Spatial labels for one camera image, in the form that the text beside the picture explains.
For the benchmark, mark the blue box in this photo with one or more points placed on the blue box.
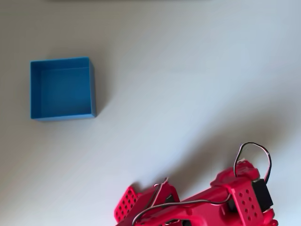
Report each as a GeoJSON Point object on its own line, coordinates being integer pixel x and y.
{"type": "Point", "coordinates": [63, 91]}

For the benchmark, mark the red robot arm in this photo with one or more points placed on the red robot arm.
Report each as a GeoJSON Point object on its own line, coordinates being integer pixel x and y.
{"type": "Point", "coordinates": [202, 212]}

